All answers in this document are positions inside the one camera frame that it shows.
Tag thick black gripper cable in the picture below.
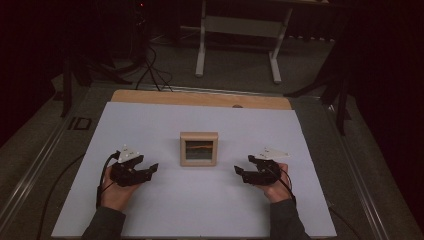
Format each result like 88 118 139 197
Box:
95 150 121 210

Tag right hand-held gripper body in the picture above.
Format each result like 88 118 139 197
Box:
246 146 291 186

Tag wooden picture frame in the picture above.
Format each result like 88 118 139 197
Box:
179 131 220 168

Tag thin black cable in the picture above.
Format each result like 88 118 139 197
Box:
35 153 85 240

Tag black stand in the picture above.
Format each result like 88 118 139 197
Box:
284 43 353 136
59 49 134 118

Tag person's left hand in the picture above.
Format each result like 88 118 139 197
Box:
99 168 143 212

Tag person's right hand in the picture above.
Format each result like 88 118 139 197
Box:
257 162 296 205

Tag black floor cables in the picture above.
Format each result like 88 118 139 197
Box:
134 43 175 93

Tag black floor socket plate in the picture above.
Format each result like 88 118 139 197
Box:
68 116 93 132

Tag metal floor rail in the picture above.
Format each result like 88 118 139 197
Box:
319 99 392 240
0 87 88 228

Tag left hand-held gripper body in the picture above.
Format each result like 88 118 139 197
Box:
109 143 148 188

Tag white metal desk frame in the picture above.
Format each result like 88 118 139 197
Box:
194 0 295 85

